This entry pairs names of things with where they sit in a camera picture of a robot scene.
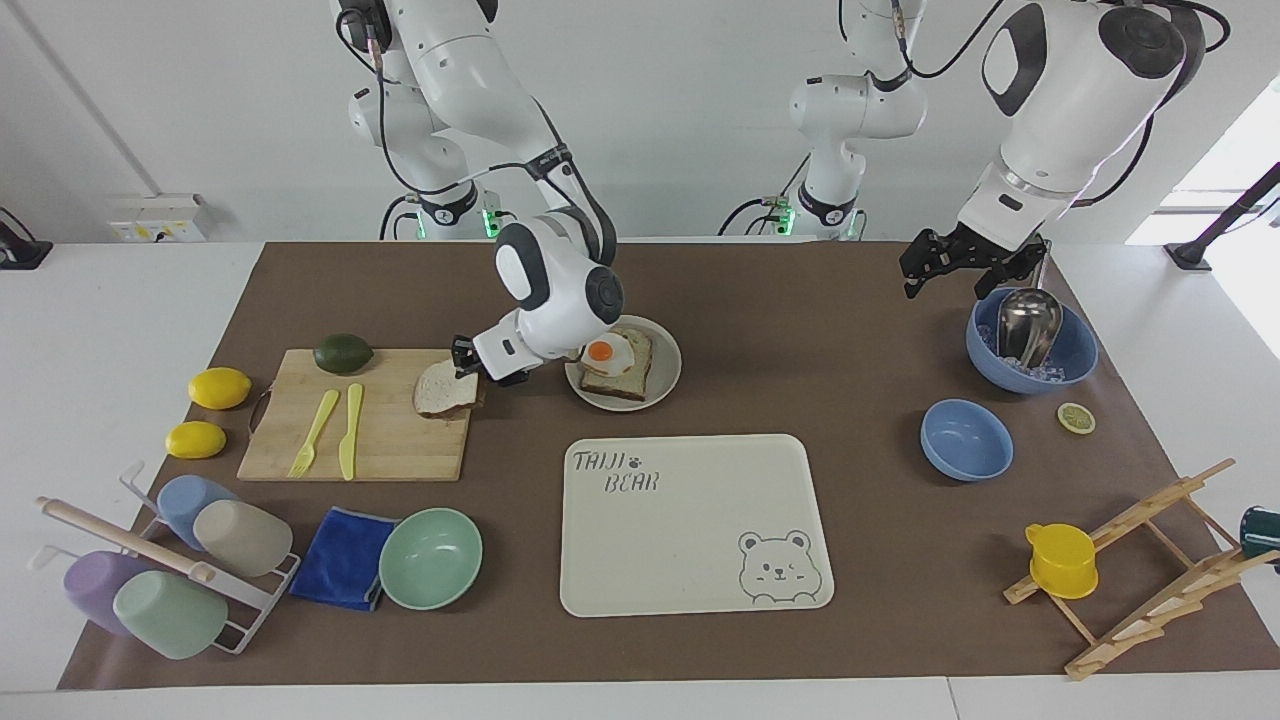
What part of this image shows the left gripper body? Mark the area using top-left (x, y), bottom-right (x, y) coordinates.
top-left (950, 222), bottom-right (1016, 269)

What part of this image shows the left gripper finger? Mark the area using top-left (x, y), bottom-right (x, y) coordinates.
top-left (898, 228), bottom-right (967, 300)
top-left (974, 240), bottom-right (1049, 300)

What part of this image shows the white bread slice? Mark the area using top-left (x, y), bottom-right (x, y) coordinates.
top-left (413, 359), bottom-right (482, 420)

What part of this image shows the round beige plate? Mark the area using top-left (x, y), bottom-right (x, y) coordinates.
top-left (564, 315), bottom-right (684, 413)

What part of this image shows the metal scoop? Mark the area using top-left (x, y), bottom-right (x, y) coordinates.
top-left (995, 287), bottom-right (1065, 370)

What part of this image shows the large blue bowl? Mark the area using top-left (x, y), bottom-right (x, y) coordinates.
top-left (965, 289), bottom-right (1100, 396)

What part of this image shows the wooden cutting board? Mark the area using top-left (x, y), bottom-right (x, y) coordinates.
top-left (237, 348), bottom-right (472, 484)

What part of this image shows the dark green avocado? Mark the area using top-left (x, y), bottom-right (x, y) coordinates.
top-left (313, 333), bottom-right (375, 376)

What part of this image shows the yellow plastic knife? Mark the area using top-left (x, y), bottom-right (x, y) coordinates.
top-left (337, 383), bottom-right (365, 482)

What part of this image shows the fried egg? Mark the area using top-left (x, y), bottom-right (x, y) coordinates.
top-left (581, 333), bottom-right (638, 379)

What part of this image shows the yellow plastic fork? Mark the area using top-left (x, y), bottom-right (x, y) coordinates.
top-left (287, 389), bottom-right (342, 480)

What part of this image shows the toast with fried egg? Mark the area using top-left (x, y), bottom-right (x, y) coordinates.
top-left (578, 327), bottom-right (655, 404)

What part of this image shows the small blue bowl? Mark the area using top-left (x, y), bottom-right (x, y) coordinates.
top-left (919, 398), bottom-right (1015, 484)

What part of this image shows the mint green bowl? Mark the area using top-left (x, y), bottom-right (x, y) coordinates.
top-left (377, 507), bottom-right (484, 612)

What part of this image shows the black stand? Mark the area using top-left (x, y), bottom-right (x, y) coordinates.
top-left (1164, 162), bottom-right (1280, 273)
top-left (0, 206), bottom-right (54, 272)

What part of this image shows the blue cloth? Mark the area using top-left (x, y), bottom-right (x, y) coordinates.
top-left (288, 506), bottom-right (402, 613)

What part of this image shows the large yellow lemon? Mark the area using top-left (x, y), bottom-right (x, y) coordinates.
top-left (188, 367), bottom-right (253, 411)

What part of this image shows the cream tray with bear print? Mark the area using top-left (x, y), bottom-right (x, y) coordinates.
top-left (558, 433), bottom-right (836, 619)

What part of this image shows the small yellow lemon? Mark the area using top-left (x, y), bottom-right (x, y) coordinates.
top-left (165, 421), bottom-right (228, 461)

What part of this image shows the beige cup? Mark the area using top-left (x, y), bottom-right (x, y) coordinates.
top-left (192, 498), bottom-right (295, 579)

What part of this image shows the blue cup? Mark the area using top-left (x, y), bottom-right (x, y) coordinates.
top-left (156, 474), bottom-right (242, 552)

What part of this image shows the dark green cup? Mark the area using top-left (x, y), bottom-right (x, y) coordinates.
top-left (1240, 505), bottom-right (1280, 563)

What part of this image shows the wooden dish rack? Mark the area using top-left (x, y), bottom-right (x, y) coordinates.
top-left (1003, 458), bottom-right (1280, 682)

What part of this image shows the mint green cup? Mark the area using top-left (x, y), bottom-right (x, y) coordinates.
top-left (112, 569), bottom-right (230, 662)

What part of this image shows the purple cup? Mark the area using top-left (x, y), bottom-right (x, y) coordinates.
top-left (63, 550), bottom-right (153, 637)

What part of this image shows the black cable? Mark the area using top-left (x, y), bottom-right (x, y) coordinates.
top-left (837, 0), bottom-right (1232, 209)
top-left (717, 150), bottom-right (814, 239)
top-left (334, 0), bottom-right (619, 267)
top-left (377, 192), bottom-right (419, 242)

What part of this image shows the yellow cup with handle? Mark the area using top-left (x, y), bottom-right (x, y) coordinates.
top-left (1024, 522), bottom-right (1100, 601)

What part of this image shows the white wall socket box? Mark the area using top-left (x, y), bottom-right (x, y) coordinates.
top-left (107, 194), bottom-right (212, 244)

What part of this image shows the white wire cup rack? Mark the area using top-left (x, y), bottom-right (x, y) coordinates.
top-left (27, 460), bottom-right (302, 658)

